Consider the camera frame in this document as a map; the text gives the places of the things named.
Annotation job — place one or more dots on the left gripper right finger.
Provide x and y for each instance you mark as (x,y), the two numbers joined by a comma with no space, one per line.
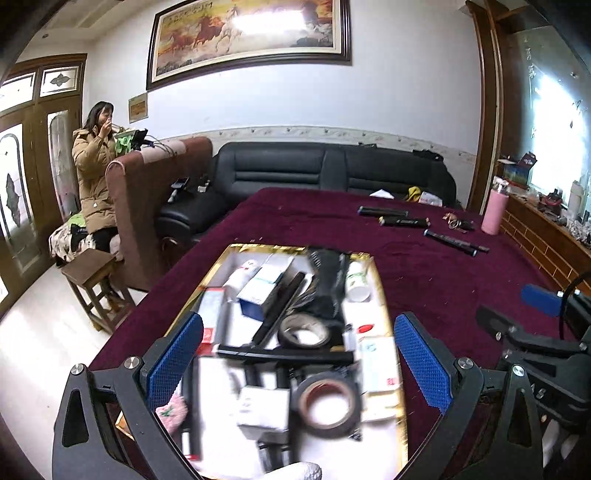
(429,365)

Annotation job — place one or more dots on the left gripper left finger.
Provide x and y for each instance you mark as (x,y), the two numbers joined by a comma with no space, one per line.
(167,359)

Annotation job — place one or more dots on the pink plush toy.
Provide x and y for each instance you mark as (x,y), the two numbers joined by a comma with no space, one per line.
(172,414)

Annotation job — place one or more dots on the white card box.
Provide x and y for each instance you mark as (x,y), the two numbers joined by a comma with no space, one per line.
(379,364)

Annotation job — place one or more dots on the grey white carton box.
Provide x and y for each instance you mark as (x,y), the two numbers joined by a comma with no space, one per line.
(213,311)

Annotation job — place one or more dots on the long black marker white caps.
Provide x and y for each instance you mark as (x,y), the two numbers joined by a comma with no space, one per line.
(284,356)

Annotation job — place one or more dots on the white medicine bottle red label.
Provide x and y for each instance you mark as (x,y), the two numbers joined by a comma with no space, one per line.
(239,278)

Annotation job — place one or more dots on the white blue medicine box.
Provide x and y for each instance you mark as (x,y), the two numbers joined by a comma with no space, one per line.
(260,292)

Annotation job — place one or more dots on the black marker pink cap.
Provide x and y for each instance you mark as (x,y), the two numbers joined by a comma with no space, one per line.
(280,304)

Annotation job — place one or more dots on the white green medicine bottle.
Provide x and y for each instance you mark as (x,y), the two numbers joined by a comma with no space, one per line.
(357,286)

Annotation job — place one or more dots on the white barcode medicine box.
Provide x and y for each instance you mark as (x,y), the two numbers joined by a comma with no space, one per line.
(264,414)

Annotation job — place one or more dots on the black tape roll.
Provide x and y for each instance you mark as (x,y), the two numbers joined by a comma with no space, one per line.
(328,405)
(302,331)

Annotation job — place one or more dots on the black snack packet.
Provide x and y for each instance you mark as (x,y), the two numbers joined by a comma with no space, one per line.
(323,298)

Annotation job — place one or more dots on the small white bottle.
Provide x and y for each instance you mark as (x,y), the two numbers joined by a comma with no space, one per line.
(296,471)

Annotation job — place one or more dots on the white gloved right hand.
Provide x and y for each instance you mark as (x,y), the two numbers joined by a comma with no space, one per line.
(557,441)

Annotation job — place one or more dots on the wooden cabinet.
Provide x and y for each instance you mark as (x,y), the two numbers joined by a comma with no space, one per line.
(549,247)

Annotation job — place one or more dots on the burgundy bedspread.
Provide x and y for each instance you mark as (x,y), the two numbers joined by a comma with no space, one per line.
(441,286)

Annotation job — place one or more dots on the wooden stool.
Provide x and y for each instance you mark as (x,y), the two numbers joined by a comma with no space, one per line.
(96,281)

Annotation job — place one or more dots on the black marker teal cap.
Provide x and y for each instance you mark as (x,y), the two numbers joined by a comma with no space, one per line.
(441,239)

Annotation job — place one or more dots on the grey black pen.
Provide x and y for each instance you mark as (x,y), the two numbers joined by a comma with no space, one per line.
(471,243)

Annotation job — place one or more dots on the white gold-rimmed storage box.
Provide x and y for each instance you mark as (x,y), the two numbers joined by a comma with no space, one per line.
(281,364)

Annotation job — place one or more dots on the black marker gold cap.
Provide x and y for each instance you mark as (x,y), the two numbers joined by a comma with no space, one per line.
(403,222)

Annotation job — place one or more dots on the key bunch black fob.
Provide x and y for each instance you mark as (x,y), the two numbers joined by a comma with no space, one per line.
(459,224)

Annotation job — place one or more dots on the pink thermos bottle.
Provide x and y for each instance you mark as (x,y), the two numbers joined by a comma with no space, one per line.
(496,206)

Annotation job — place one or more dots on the thin black pen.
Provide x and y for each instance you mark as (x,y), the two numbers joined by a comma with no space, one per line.
(382,212)

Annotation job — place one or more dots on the yellow object on headboard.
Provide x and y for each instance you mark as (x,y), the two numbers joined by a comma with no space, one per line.
(414,194)

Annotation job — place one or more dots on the brown armchair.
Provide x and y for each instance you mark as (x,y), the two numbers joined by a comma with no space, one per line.
(139,184)

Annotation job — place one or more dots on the black leather headboard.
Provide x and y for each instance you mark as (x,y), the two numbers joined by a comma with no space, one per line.
(240,169)

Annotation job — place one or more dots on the person in beige coat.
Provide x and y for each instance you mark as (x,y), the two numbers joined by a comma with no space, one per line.
(93,150)

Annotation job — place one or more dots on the framed painting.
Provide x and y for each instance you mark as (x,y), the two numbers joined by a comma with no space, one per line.
(194,38)

